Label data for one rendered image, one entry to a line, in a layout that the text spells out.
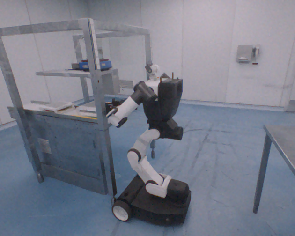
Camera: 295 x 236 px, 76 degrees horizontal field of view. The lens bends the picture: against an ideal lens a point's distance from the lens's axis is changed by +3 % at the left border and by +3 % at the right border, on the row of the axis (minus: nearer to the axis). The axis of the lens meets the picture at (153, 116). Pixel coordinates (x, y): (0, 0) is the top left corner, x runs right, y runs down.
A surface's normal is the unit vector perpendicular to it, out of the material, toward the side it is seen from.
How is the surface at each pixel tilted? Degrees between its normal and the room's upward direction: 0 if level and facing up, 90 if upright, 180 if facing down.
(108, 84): 90
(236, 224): 0
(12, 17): 90
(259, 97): 90
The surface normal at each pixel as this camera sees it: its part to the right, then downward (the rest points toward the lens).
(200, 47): -0.44, 0.33
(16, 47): 0.90, 0.12
